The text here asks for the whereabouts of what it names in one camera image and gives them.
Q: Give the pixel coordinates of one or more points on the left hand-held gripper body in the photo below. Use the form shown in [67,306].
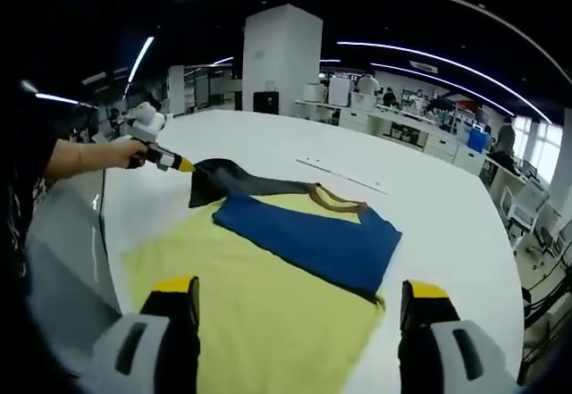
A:
[147,126]

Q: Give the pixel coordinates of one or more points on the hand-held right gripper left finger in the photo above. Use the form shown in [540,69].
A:
[152,345]

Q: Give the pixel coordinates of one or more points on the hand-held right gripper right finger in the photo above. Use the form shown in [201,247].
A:
[442,345]

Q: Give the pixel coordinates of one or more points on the yellow and blue garment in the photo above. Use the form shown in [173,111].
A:
[268,322]

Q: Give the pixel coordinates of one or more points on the white template sheet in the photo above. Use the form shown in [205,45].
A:
[345,176]

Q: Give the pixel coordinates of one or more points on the person's left hand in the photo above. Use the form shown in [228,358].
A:
[127,153]

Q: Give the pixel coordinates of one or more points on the grey storage shelving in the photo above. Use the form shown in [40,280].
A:
[201,88]

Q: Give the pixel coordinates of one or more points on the black cabinet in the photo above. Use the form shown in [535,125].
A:
[266,103]

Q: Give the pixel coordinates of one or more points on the white square pillar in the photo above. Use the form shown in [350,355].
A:
[281,54]

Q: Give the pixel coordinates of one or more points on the white office chair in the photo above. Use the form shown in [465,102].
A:
[525,208]

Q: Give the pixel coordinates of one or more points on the white panel board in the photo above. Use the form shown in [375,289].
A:
[339,90]

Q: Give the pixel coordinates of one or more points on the long white counter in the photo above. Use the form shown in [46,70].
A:
[402,132]

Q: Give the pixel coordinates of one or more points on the ceiling light strip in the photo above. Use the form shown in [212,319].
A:
[429,79]
[447,68]

